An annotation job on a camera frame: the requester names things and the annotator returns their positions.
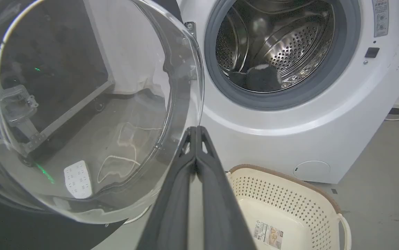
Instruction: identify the black case with metal edges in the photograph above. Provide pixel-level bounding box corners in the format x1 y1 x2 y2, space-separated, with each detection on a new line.
0 0 117 166

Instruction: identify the white cable on floor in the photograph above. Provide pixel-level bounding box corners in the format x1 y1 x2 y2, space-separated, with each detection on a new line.
97 122 162 184

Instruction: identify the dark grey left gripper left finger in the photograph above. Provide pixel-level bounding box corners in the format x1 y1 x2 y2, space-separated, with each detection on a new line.
136 126 197 250

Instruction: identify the white front-load washing machine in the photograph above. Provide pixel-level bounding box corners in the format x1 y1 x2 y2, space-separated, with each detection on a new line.
177 0 399 184

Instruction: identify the dark clothing in drum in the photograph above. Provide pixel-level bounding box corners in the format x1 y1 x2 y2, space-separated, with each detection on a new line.
228 65 283 92

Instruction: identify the transparent washer door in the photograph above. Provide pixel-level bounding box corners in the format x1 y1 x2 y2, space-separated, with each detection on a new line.
0 0 205 225

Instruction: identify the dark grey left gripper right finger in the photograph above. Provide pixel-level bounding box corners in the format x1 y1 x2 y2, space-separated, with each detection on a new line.
196 126 257 250

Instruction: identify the cream perforated laundry basket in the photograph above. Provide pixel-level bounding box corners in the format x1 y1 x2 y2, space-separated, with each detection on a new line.
226 164 352 250

